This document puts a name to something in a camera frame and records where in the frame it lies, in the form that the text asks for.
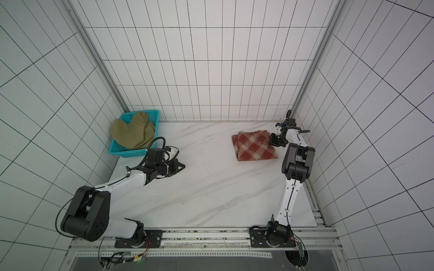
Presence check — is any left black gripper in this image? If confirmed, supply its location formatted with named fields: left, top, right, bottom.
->
left=156, top=158, right=186, bottom=177

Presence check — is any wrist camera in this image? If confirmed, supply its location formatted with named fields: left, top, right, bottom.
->
left=275, top=123, right=285, bottom=135
left=163, top=146, right=180, bottom=162

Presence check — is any teal plastic basket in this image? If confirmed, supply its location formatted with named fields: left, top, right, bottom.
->
left=108, top=110, right=159, bottom=158

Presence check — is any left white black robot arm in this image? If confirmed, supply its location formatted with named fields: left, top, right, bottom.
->
left=55, top=137, right=185, bottom=248

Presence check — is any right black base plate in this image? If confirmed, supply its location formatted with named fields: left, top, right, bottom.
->
left=248, top=226, right=296, bottom=248

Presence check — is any left control board with wires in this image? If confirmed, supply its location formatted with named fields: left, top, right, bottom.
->
left=97, top=237, right=150, bottom=271

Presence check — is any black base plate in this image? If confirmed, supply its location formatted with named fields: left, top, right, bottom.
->
left=114, top=230, right=163, bottom=249
left=248, top=226, right=296, bottom=248

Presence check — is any control board with wires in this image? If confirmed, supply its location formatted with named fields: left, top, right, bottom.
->
left=285, top=234, right=309, bottom=271
left=97, top=237, right=150, bottom=271

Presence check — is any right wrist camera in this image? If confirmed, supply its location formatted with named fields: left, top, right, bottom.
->
left=275, top=123, right=285, bottom=135

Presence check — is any olive green skirt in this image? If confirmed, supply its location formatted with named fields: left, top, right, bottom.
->
left=110, top=112, right=156, bottom=150

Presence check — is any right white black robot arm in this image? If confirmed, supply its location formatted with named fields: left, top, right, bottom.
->
left=266, top=110, right=315, bottom=247

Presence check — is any right control board with wires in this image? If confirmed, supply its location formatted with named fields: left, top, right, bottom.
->
left=285, top=234, right=309, bottom=271

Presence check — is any red plaid skirt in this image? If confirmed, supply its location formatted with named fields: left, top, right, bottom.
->
left=231, top=131, right=278, bottom=161

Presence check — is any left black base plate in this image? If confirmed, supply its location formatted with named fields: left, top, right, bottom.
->
left=114, top=230, right=163, bottom=249

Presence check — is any aluminium mounting rail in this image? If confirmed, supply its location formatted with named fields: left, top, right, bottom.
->
left=69, top=189, right=343, bottom=253

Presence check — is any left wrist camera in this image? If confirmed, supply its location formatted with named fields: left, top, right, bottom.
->
left=163, top=146, right=180, bottom=162

